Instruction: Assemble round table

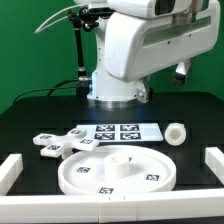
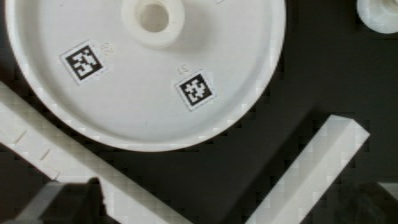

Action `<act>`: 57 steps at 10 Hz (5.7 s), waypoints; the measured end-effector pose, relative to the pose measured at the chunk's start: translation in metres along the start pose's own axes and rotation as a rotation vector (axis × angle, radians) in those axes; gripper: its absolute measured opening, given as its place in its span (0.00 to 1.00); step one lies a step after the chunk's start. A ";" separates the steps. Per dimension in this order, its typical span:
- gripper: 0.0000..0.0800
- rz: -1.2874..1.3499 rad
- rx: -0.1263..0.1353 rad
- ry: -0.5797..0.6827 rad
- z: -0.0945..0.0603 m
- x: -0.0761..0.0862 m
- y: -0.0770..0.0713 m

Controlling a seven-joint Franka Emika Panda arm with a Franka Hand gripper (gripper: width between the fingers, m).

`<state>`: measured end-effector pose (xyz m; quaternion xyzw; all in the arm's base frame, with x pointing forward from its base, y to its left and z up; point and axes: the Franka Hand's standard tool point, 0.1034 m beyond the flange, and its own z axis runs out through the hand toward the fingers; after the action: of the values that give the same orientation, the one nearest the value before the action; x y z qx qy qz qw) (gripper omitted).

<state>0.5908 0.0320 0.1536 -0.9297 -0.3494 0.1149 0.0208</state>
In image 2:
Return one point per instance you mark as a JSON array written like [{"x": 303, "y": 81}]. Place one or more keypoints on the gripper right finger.
[{"x": 369, "y": 203}]

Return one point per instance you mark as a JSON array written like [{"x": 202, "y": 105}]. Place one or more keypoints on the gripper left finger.
[{"x": 67, "y": 204}]

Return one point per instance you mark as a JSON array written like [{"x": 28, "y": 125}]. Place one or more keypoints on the white round table top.
[{"x": 149, "y": 67}]

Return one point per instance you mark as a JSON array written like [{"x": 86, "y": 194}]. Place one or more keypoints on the white cylindrical table leg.
[{"x": 380, "y": 15}]

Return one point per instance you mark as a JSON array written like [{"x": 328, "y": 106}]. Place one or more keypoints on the white front fence bar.
[{"x": 70, "y": 164}]

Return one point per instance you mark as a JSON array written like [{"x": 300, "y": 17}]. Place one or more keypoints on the white fence bar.
[
  {"x": 312, "y": 173},
  {"x": 70, "y": 164}
]

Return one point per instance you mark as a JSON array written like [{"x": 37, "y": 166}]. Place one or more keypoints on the white right fence bar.
[{"x": 312, "y": 173}]

